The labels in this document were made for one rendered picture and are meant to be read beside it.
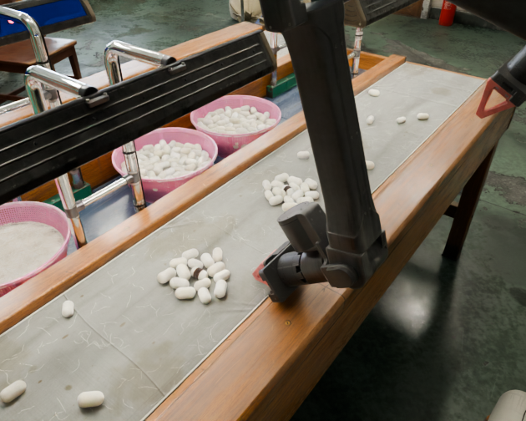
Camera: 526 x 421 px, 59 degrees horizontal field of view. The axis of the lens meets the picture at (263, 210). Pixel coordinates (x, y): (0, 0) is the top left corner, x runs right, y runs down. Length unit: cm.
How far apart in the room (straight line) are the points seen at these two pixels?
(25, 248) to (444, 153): 100
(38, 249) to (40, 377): 33
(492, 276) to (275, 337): 149
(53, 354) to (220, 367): 27
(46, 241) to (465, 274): 161
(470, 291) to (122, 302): 149
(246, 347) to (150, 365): 15
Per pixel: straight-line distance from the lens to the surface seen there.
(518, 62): 90
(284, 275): 77
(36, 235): 109
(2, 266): 104
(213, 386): 72
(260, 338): 76
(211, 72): 82
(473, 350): 185
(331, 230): 64
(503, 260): 225
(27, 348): 87
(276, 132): 131
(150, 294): 88
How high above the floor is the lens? 137
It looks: 37 degrees down
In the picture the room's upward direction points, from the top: straight up
